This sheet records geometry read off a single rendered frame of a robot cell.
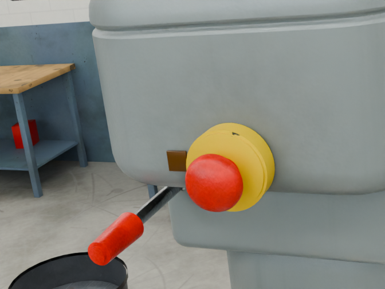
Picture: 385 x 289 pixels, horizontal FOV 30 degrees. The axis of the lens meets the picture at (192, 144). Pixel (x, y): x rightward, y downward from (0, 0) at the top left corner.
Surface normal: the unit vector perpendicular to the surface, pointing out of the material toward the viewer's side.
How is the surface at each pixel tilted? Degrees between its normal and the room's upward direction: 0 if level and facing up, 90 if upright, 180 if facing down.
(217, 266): 0
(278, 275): 90
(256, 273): 90
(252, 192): 90
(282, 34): 90
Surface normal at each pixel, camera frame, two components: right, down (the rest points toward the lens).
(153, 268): -0.13, -0.94
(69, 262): 0.12, 0.23
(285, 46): -0.41, 0.33
